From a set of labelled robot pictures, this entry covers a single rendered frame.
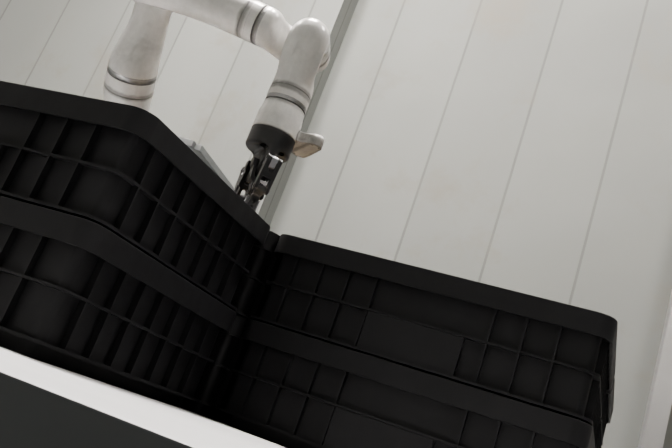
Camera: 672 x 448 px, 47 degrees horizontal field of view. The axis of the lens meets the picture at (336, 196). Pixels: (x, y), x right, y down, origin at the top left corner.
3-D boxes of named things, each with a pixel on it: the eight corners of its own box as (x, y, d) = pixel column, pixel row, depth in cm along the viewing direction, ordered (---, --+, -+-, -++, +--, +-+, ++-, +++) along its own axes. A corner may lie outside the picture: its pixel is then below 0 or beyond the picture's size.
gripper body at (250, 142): (246, 126, 127) (225, 177, 125) (263, 115, 120) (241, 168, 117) (285, 146, 130) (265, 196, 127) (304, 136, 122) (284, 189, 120)
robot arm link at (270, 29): (337, 53, 135) (267, 22, 137) (337, 28, 127) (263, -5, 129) (319, 86, 133) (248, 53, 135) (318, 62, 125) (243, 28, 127)
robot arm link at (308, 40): (303, 100, 121) (305, 122, 129) (336, 19, 125) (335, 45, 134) (261, 86, 122) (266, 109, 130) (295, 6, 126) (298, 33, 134)
